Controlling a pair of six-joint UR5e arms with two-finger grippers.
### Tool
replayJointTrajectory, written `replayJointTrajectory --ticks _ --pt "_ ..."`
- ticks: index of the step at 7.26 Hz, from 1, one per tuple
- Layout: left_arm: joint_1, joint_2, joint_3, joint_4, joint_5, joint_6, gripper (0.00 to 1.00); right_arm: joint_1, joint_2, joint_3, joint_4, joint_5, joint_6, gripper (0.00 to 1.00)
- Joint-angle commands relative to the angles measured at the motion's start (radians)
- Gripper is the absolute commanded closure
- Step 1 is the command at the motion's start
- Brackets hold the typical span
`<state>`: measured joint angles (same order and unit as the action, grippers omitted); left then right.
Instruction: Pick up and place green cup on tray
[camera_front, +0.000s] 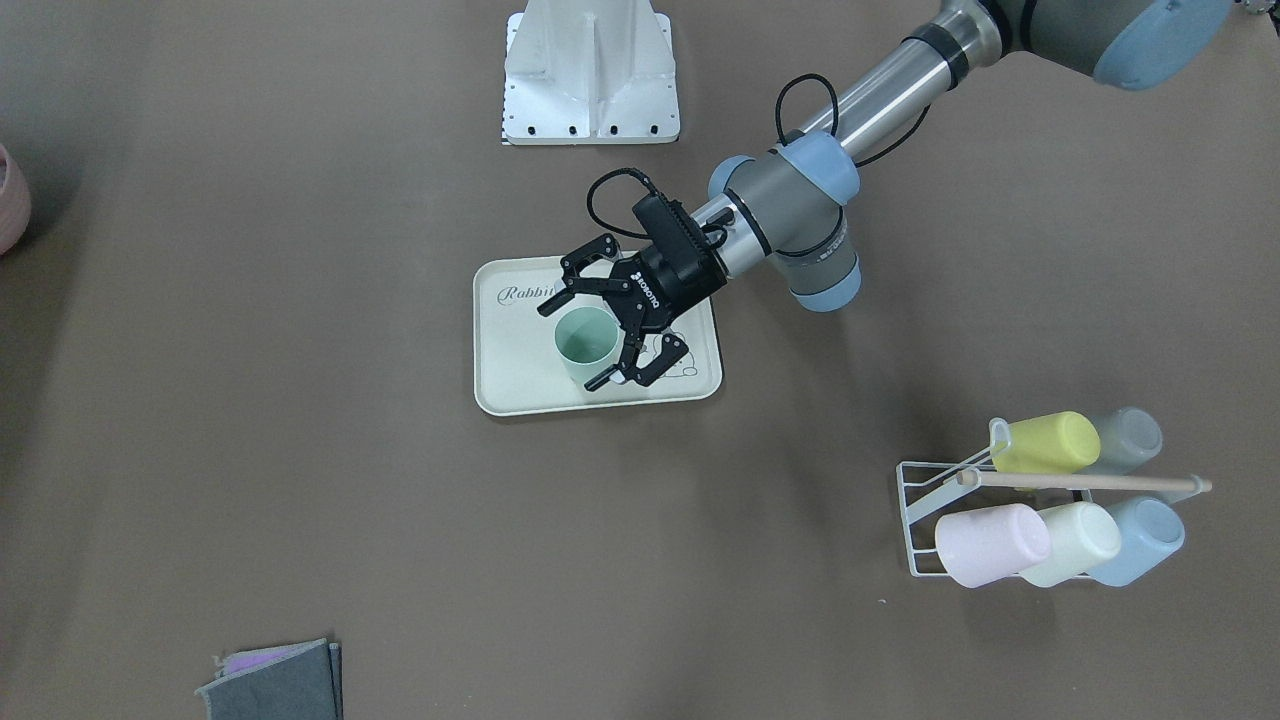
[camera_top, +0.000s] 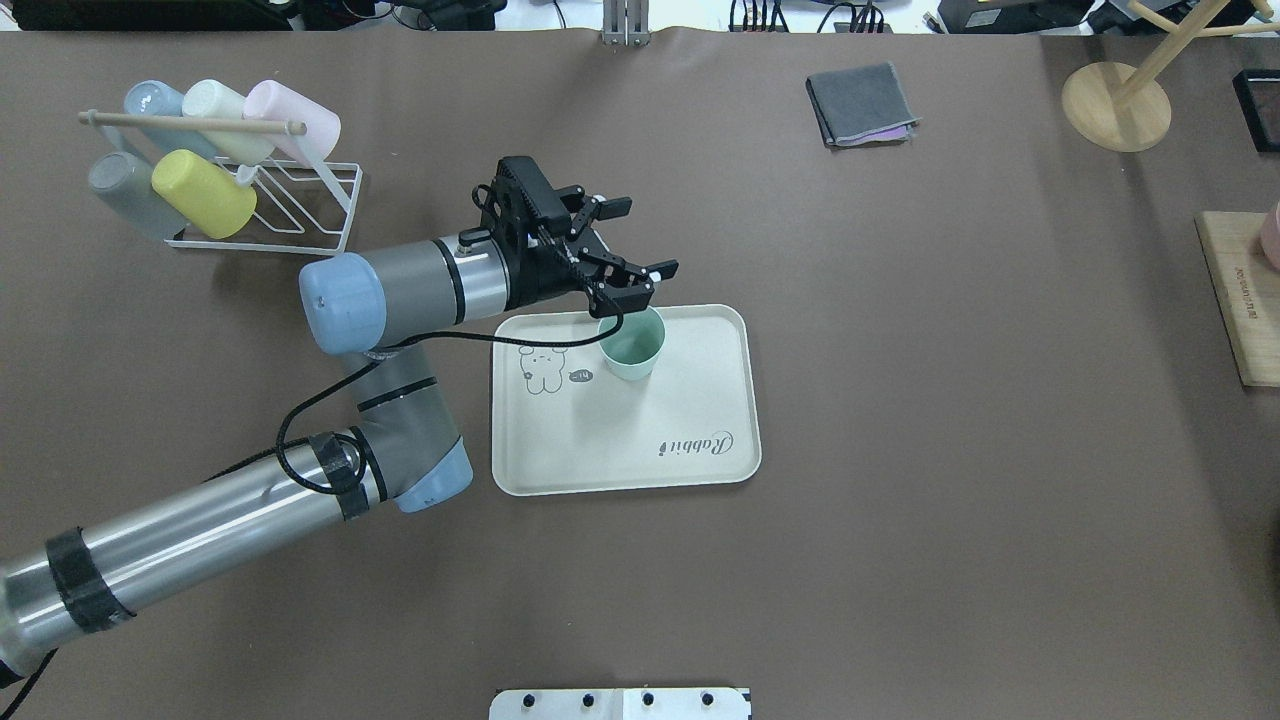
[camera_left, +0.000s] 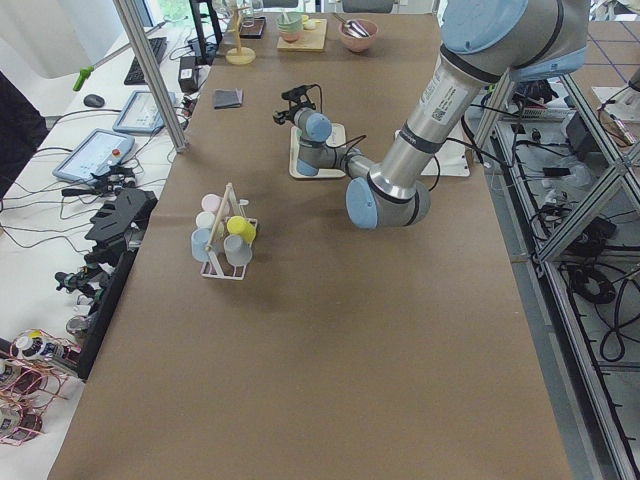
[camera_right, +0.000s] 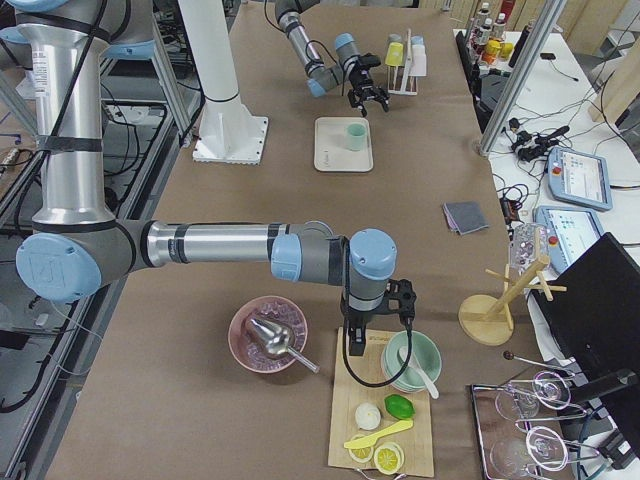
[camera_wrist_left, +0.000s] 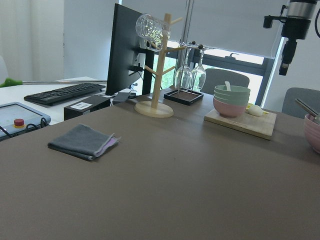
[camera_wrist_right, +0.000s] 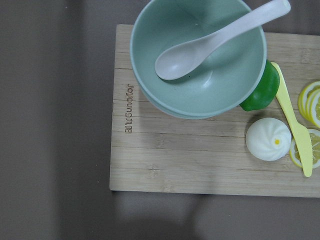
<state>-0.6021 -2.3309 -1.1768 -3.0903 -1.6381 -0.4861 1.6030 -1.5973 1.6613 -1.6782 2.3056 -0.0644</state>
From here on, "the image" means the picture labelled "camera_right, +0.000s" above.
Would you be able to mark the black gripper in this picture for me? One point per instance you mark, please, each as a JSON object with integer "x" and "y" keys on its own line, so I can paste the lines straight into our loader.
{"x": 356, "y": 318}
{"x": 361, "y": 80}

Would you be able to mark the green cup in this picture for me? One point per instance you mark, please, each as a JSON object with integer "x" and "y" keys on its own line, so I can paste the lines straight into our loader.
{"x": 356, "y": 137}

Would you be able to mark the cream rabbit tray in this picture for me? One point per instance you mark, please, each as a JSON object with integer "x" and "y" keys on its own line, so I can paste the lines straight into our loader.
{"x": 330, "y": 152}

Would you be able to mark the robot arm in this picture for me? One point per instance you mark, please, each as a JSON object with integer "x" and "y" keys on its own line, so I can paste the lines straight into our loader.
{"x": 79, "y": 246}
{"x": 350, "y": 66}

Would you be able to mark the yellow cup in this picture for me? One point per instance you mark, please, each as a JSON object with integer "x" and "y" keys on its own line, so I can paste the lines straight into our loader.
{"x": 395, "y": 54}

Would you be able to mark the pink cup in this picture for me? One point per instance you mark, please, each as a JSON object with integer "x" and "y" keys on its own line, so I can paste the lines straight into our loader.
{"x": 419, "y": 64}

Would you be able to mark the cream white cup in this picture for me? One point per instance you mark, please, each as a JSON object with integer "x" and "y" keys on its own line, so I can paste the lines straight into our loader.
{"x": 418, "y": 47}

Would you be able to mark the clear glass cup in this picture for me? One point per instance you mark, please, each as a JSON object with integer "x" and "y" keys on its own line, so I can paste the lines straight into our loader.
{"x": 528, "y": 243}

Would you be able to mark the white ceramic spoon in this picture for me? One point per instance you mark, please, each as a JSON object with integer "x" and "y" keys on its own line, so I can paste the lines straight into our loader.
{"x": 414, "y": 364}

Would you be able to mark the stacked green bowls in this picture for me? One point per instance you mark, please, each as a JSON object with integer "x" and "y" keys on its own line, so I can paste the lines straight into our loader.
{"x": 423, "y": 349}

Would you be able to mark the metal ice scoop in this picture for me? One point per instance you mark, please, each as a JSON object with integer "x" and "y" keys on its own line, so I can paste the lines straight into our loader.
{"x": 276, "y": 340}

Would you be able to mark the white peeled fruit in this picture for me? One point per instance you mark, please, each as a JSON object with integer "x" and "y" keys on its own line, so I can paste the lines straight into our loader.
{"x": 367, "y": 416}

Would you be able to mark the green lime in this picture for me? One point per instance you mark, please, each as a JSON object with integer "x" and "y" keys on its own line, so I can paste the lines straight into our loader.
{"x": 399, "y": 407}

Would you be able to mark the yellow plastic knife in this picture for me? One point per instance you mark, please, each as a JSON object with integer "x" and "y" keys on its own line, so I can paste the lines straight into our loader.
{"x": 371, "y": 439}

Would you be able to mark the pink bowl with ice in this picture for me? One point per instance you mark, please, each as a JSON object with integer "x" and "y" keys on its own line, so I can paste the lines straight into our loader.
{"x": 243, "y": 346}

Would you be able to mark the lemon slice left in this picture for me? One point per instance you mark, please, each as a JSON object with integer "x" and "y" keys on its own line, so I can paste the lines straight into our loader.
{"x": 361, "y": 455}

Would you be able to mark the lemon slice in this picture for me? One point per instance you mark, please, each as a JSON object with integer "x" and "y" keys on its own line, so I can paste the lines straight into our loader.
{"x": 388, "y": 458}
{"x": 361, "y": 455}

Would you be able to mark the wooden mug tree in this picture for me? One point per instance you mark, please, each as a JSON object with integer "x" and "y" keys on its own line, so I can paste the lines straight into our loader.
{"x": 487, "y": 320}

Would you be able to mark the lemon slice right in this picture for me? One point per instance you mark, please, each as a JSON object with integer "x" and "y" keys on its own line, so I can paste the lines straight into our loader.
{"x": 388, "y": 458}

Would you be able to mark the grey folded cloth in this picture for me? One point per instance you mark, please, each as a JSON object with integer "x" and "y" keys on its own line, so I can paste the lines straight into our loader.
{"x": 464, "y": 217}

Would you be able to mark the teach pendant far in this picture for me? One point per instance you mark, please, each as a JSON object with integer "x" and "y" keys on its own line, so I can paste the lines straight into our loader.
{"x": 579, "y": 178}

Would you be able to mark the teach pendant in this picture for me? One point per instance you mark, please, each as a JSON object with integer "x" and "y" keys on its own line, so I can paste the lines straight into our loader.
{"x": 579, "y": 178}
{"x": 571, "y": 231}

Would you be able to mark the teach pendant near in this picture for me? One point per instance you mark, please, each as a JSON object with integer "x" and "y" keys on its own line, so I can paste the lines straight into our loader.
{"x": 571, "y": 231}

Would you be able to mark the black monitor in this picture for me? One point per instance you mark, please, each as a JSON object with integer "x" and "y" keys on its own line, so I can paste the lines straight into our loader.
{"x": 596, "y": 320}

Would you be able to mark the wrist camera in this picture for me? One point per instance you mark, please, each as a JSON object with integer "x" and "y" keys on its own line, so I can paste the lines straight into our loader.
{"x": 402, "y": 297}
{"x": 368, "y": 61}

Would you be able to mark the white wire cup rack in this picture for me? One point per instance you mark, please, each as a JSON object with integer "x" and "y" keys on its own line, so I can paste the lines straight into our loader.
{"x": 398, "y": 80}

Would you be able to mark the wire glass rack tray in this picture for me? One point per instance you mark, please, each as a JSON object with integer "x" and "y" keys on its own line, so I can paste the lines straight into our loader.
{"x": 517, "y": 426}

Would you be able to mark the aluminium frame post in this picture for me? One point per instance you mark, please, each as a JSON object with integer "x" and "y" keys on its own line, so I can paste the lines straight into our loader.
{"x": 551, "y": 11}

